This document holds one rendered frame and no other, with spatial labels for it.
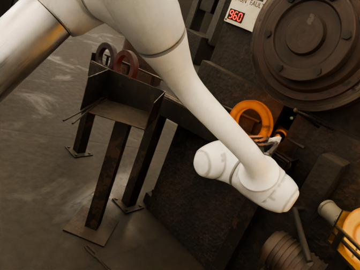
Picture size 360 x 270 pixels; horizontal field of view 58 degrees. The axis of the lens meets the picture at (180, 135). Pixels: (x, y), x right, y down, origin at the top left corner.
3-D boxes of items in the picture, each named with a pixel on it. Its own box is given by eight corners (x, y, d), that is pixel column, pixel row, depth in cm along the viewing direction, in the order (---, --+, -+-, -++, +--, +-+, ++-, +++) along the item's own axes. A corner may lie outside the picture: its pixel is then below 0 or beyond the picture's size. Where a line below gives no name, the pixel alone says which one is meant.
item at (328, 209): (329, 217, 104) (337, 201, 102) (347, 234, 96) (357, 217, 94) (314, 214, 102) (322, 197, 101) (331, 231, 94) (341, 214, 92)
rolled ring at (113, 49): (116, 45, 177) (121, 46, 179) (97, 38, 188) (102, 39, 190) (110, 79, 182) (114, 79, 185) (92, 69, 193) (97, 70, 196)
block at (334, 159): (298, 203, 122) (330, 149, 113) (317, 217, 118) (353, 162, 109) (286, 210, 114) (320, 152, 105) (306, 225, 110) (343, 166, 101)
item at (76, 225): (73, 202, 165) (108, 68, 138) (120, 222, 164) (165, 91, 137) (51, 226, 146) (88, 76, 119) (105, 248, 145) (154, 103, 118)
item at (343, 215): (344, 244, 97) (361, 214, 94) (346, 245, 96) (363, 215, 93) (324, 240, 95) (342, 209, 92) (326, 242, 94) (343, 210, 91)
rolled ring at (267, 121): (254, 89, 123) (258, 90, 125) (219, 116, 134) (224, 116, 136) (279, 131, 117) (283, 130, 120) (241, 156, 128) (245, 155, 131)
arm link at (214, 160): (215, 160, 106) (248, 181, 98) (182, 171, 95) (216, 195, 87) (224, 131, 101) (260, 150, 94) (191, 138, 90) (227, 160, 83)
